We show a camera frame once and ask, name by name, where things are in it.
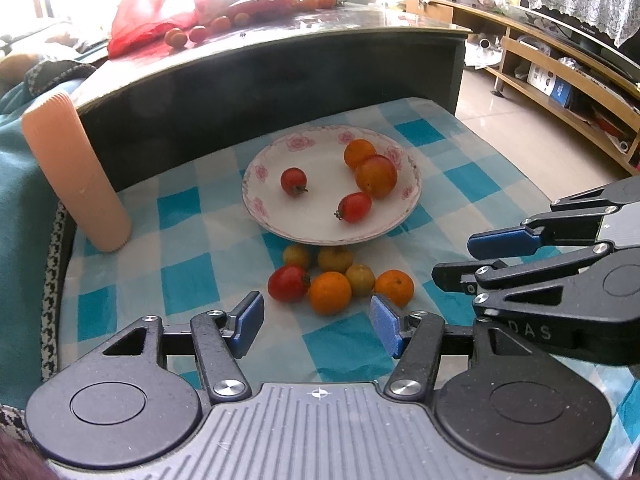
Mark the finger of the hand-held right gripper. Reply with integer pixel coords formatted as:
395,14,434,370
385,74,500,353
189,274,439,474
467,176,640,257
431,242,615,318

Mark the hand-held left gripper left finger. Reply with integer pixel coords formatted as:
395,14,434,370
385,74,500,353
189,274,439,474
75,290,266,406

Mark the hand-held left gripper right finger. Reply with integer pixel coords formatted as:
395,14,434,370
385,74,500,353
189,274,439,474
369,294,548,403

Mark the orange mandarin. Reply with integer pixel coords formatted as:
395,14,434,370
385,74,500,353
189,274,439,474
374,269,416,308
343,139,377,170
308,271,353,317

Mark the small yellow-brown round fruit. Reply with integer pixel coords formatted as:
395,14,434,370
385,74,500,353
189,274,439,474
345,264,376,297
282,245,312,268
318,246,355,274

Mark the small red tomato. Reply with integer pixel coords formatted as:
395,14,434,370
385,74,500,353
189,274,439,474
280,167,308,197
334,192,373,224
267,266,312,304

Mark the white floral plate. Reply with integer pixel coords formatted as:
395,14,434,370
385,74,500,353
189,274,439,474
241,124,422,246

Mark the large orange-red tomato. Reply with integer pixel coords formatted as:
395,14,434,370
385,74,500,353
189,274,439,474
355,155,399,199

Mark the blue white checkered tablecloth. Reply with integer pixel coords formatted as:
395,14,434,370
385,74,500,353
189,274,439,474
57,96,640,480

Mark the blue box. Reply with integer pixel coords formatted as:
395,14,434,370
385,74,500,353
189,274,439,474
550,80,573,108

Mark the white printed box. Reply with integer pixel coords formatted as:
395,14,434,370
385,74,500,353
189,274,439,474
527,64,556,93

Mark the white crumpled bag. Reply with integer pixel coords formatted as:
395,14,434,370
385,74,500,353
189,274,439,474
465,32,501,70

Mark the black television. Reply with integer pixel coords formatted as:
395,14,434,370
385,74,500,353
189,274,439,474
517,4,640,81

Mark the pink ribbed cylinder vase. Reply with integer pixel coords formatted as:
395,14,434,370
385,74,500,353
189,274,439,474
21,92,133,253

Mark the wooden television stand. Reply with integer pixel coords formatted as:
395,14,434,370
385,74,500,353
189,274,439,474
405,0,640,176

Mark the dark glass-top coffee table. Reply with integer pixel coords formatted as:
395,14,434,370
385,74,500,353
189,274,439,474
75,2,473,193

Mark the teal cover with houndstooth trim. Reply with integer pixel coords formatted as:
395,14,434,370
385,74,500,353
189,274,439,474
0,60,96,426

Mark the person's maroon garment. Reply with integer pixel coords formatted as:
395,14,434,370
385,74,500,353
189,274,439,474
0,430,51,480

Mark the heap of tomatoes and mandarins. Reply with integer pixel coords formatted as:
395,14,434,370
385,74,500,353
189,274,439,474
165,0,338,51

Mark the dark patterned cushion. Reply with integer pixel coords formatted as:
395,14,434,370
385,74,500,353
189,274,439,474
25,59,98,96

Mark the red plastic bag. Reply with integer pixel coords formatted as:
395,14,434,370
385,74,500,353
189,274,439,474
107,0,301,58

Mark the yellow cushion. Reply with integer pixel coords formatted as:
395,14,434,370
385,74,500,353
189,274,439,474
0,50,41,86

